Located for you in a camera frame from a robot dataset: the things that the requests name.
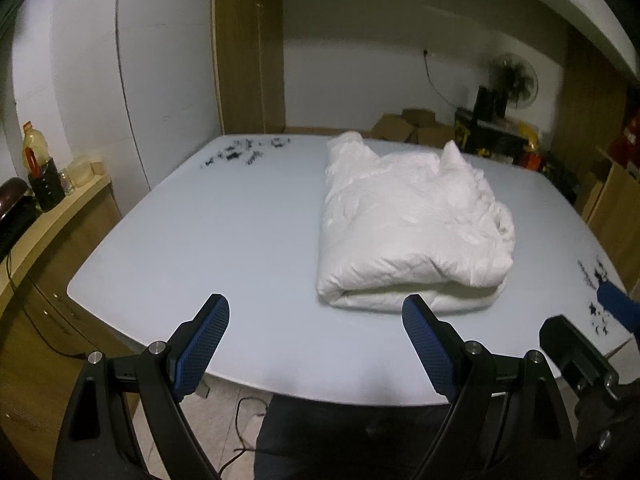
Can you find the scattered small black clips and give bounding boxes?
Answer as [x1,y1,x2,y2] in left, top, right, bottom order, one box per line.
[575,255,622,337]
[200,135,294,169]

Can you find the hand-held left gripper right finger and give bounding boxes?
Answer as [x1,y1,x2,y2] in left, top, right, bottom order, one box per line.
[401,294,581,480]

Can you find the black container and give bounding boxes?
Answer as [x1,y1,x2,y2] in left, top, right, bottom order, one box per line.
[27,157,66,213]

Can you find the standing electric fan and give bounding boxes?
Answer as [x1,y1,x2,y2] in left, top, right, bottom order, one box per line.
[487,52,540,112]

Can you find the white puffer jacket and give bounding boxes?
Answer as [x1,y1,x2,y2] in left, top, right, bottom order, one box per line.
[315,130,517,316]

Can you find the translucent plastic container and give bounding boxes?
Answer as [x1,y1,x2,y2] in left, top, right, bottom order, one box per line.
[70,157,94,189]

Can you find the black sideboard cable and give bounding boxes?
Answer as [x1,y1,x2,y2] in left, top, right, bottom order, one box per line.
[4,254,87,362]

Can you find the wooden sideboard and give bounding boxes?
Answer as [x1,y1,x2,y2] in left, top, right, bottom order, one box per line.
[0,175,142,480]

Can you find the dark brown rounded object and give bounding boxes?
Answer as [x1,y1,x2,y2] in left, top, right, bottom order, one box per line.
[0,177,38,221]

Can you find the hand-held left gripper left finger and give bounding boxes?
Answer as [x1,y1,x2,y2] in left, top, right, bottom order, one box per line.
[52,292,231,480]

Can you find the red packages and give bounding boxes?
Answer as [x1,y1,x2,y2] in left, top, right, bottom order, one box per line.
[612,114,640,162]

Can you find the black flat object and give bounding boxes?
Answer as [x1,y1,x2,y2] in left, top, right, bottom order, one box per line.
[0,205,40,262]

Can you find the person's dark trousers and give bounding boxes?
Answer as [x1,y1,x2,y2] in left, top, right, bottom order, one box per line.
[254,393,452,480]

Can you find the black floor cable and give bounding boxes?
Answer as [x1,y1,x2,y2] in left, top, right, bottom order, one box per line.
[219,395,272,480]

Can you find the black and yellow case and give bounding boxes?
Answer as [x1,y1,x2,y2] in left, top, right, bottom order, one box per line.
[454,107,531,163]

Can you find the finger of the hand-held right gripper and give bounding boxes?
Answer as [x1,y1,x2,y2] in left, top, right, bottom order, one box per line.
[539,315,621,398]
[597,282,640,333]

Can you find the yellow plastic object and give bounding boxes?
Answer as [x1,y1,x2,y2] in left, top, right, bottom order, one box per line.
[517,122,542,154]

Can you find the wooden cabinet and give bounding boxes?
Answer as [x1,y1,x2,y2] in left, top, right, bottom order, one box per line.
[550,30,628,202]

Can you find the wooden wall column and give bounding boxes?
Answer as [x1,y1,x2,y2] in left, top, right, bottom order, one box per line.
[212,0,286,136]

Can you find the wooden shelf unit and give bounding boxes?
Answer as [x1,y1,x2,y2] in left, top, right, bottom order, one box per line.
[582,147,640,288]

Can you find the black device on case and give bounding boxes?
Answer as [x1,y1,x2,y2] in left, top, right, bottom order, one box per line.
[474,85,509,122]

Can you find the black wall cable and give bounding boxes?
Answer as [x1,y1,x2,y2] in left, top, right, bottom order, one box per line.
[422,49,472,112]

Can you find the cooking oil bottle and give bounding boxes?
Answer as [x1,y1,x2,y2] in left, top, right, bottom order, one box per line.
[21,121,51,181]

